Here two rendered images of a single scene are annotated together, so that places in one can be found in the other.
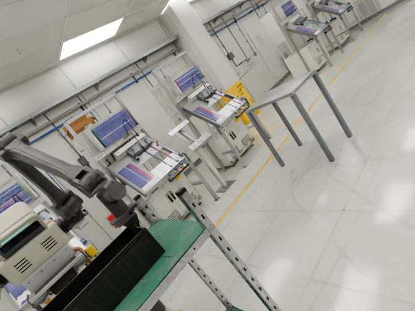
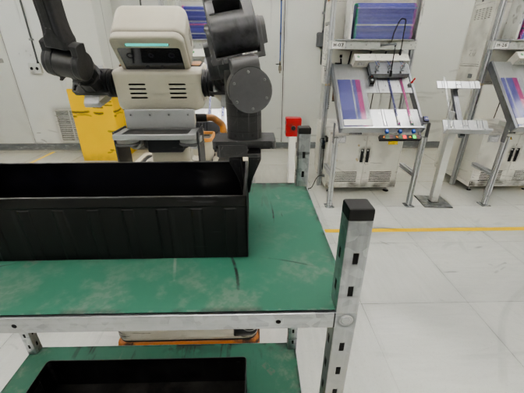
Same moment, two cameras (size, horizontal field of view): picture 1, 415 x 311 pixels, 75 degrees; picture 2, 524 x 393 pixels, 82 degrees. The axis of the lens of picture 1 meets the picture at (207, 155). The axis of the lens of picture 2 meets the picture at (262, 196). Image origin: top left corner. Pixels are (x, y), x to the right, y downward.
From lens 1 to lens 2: 0.52 m
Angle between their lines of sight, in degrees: 32
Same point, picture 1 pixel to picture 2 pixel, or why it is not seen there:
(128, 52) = not seen: outside the picture
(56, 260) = (171, 116)
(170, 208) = (352, 166)
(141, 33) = not seen: outside the picture
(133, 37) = not seen: outside the picture
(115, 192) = (244, 90)
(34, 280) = (136, 117)
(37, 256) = (157, 94)
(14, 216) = (159, 21)
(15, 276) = (124, 97)
